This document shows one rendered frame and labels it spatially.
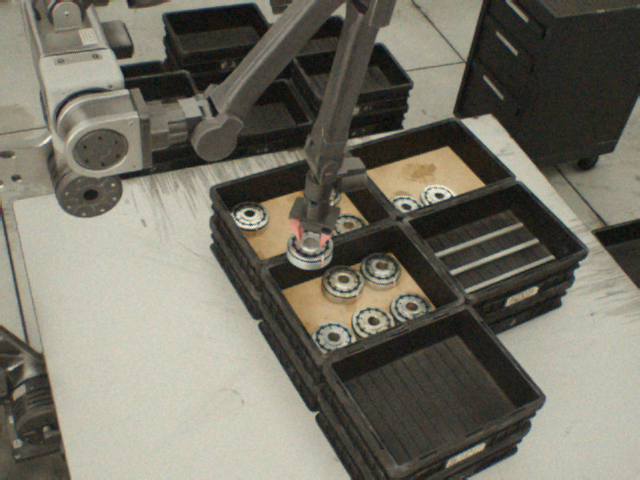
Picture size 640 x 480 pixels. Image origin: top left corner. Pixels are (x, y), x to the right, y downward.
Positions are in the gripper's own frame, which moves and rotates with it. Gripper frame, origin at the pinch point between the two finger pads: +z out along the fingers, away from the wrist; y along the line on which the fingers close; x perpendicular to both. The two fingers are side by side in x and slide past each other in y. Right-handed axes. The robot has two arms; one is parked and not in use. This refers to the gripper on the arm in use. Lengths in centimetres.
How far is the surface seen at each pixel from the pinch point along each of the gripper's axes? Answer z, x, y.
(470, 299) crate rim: 12.5, -7.4, -38.5
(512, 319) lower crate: 30, -21, -52
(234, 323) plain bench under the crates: 35.7, 1.4, 16.3
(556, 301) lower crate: 32, -33, -63
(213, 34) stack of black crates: 57, -153, 80
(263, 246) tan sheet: 22.7, -15.1, 14.8
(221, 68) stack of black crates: 56, -131, 69
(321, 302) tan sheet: 22.6, -2.4, -4.4
